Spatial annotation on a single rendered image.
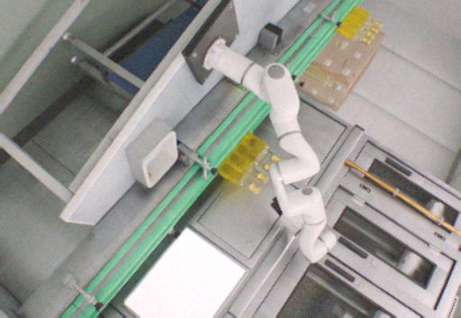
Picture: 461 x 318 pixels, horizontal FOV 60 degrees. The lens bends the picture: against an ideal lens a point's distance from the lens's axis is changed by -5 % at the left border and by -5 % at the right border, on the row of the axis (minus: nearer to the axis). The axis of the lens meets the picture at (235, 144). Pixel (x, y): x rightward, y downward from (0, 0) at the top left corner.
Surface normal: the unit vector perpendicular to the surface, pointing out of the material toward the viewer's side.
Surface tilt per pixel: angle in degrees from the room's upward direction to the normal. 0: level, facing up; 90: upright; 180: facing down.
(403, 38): 90
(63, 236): 90
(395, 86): 90
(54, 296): 90
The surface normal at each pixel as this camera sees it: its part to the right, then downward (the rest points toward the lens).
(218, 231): 0.07, -0.51
